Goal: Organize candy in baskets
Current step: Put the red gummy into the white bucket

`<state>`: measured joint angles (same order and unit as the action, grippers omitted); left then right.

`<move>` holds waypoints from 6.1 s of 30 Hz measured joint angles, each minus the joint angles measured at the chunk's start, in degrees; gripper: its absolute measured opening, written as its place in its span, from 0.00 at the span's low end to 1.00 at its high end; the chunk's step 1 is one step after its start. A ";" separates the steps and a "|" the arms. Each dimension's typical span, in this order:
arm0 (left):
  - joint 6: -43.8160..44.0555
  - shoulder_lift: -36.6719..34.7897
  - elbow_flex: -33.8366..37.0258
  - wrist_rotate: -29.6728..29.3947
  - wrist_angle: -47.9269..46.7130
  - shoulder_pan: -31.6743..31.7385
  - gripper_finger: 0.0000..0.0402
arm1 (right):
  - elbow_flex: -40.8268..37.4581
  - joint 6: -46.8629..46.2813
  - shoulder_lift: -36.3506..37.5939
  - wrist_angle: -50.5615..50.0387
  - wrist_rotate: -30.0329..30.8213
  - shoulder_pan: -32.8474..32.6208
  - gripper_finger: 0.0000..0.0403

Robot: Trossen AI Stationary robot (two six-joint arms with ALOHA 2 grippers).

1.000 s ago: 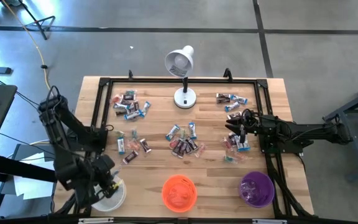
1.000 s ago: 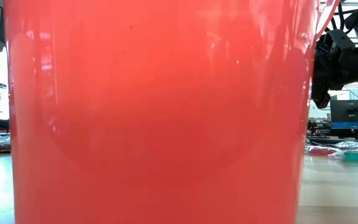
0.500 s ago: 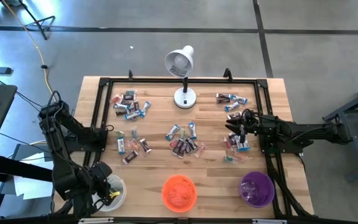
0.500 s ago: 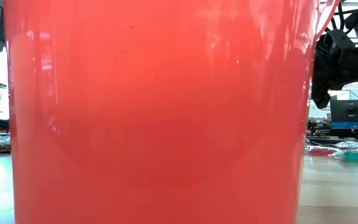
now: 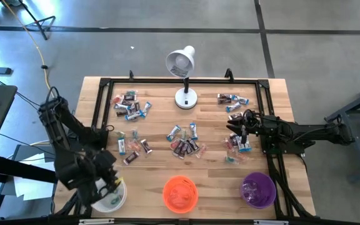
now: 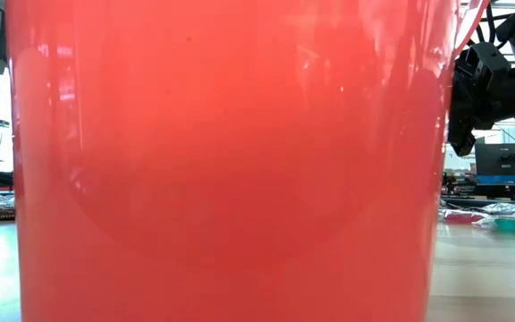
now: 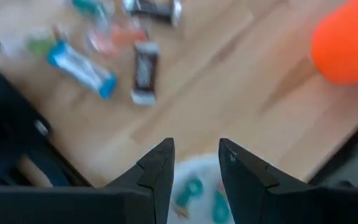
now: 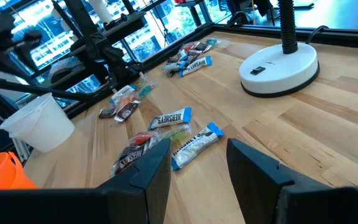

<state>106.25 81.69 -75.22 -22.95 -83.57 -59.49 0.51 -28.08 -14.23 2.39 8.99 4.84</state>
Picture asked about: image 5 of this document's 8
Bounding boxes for white metal bracket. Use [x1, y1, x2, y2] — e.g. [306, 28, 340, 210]
[79, 218, 115, 225]
[254, 220, 289, 225]

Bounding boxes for white paper sheets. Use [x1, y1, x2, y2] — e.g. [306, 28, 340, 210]
[12, 152, 59, 201]

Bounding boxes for orange hard candy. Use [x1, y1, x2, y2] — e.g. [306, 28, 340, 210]
[126, 139, 142, 153]

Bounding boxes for grey metal table frame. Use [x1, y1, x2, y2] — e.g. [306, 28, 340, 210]
[323, 79, 360, 182]

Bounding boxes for yellow floor cable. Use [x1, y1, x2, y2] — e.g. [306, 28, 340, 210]
[0, 0, 54, 91]

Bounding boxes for black desk beam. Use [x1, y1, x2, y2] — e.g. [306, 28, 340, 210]
[0, 154, 59, 185]

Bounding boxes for white plastic bucket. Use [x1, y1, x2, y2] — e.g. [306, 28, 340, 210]
[91, 179, 128, 214]

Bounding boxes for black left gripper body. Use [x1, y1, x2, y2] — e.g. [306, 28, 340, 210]
[82, 149, 118, 206]

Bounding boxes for orange plastic bucket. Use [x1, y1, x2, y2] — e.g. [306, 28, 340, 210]
[162, 175, 199, 214]

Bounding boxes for black tripod stand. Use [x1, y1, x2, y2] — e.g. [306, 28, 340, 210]
[19, 0, 57, 41]

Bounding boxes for white desk lamp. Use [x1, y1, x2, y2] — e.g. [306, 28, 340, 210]
[165, 45, 199, 110]

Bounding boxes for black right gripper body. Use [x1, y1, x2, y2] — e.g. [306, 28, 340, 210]
[241, 109, 264, 143]

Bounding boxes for purple plastic bucket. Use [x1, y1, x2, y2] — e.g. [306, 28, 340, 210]
[239, 171, 277, 209]

